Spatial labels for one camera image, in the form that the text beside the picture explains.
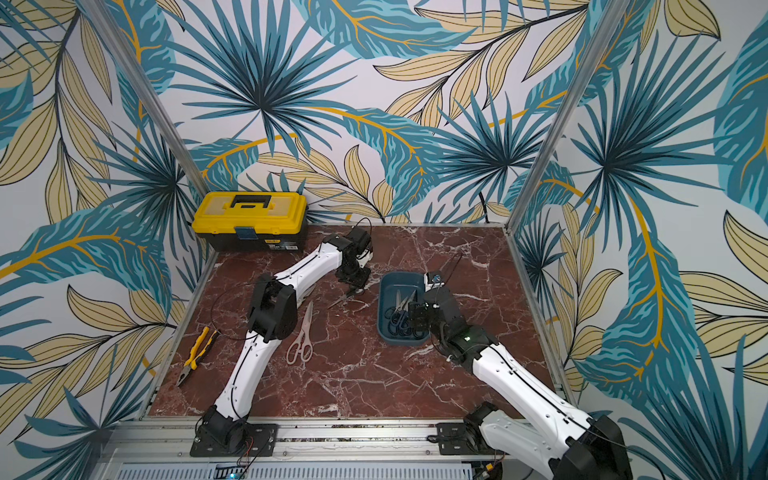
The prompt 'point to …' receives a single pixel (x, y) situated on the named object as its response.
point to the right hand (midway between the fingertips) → (425, 302)
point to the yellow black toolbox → (252, 221)
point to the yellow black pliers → (194, 356)
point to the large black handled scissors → (404, 325)
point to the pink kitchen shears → (303, 346)
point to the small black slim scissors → (345, 299)
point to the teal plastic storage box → (406, 283)
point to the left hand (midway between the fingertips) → (360, 285)
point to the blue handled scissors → (390, 313)
